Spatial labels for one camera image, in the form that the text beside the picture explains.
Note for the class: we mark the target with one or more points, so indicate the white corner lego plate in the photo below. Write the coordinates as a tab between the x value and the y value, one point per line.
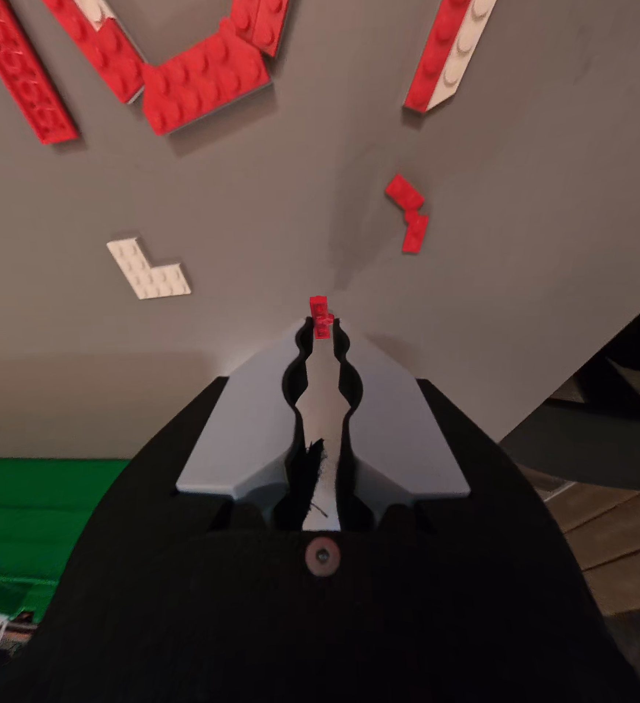
133	263

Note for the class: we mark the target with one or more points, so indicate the long red lego plate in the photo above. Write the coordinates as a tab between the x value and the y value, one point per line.
17	71

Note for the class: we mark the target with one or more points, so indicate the dark table frame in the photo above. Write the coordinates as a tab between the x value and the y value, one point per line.
600	439

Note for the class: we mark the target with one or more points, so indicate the red lego hinge pair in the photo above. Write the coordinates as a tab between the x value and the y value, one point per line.
405	193

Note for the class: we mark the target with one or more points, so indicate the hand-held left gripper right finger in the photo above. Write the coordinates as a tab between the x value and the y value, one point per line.
402	434

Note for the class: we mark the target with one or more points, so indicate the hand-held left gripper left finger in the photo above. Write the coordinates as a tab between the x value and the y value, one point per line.
237	434

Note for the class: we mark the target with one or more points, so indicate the red and white lego strip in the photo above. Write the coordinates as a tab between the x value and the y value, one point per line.
440	55

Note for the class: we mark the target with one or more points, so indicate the small red lego hinge piece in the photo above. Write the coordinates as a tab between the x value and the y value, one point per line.
320	316

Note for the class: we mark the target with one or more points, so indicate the green plastic bin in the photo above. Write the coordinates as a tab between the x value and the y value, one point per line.
23	511

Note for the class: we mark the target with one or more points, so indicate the red and white lego frame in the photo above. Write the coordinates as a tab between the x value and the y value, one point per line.
199	82

